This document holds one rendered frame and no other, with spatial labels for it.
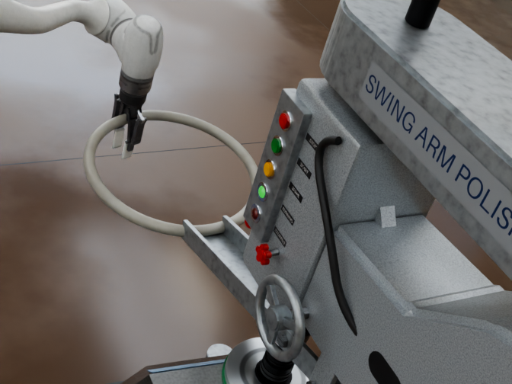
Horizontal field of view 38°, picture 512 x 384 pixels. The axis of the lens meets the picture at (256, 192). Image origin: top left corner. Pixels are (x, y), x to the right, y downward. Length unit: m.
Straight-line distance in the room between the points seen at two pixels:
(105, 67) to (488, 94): 3.46
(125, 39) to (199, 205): 1.57
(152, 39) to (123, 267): 1.31
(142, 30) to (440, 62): 1.03
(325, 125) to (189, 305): 1.85
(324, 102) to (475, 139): 0.33
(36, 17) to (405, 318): 1.10
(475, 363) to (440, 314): 0.09
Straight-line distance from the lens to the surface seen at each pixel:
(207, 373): 1.66
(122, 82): 2.05
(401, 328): 1.11
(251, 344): 1.71
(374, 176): 1.18
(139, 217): 1.84
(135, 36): 1.96
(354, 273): 1.17
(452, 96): 1.00
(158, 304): 2.92
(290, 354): 1.26
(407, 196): 1.26
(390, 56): 1.06
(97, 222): 3.22
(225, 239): 1.86
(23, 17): 1.77
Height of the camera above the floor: 2.08
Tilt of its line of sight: 35 degrees down
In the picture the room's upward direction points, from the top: 18 degrees clockwise
